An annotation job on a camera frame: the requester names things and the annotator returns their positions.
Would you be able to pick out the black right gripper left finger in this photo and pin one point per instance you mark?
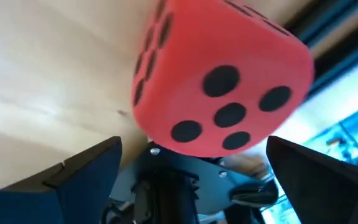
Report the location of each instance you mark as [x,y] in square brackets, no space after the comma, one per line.
[73,193]

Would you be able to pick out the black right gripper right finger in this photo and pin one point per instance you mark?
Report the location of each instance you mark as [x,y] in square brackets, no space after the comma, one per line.
[322,189]

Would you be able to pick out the large red foam die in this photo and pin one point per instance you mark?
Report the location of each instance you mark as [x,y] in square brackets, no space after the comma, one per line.
[204,40]

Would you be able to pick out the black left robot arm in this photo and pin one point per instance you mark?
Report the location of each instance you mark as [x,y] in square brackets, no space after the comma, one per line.
[166,193]

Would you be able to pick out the large glass window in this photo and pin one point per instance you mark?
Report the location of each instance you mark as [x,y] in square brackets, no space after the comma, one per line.
[346,102]

